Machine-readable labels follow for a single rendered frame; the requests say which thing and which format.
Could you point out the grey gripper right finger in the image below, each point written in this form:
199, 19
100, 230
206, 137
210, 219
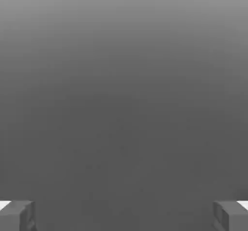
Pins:
232, 217

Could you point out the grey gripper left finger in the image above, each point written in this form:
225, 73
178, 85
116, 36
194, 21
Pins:
13, 217

